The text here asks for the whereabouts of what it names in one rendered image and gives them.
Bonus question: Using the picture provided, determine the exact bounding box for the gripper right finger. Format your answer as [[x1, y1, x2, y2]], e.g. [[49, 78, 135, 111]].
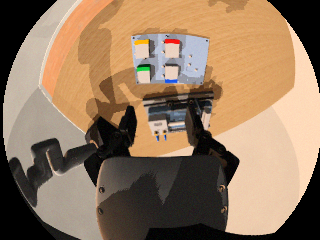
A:
[[184, 104, 240, 186]]

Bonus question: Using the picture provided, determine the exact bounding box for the beige block with red end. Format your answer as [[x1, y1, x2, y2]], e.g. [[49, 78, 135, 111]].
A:
[[165, 39, 180, 58]]

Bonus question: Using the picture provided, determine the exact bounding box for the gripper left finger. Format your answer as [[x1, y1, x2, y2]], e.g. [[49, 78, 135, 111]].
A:
[[84, 105, 137, 187]]

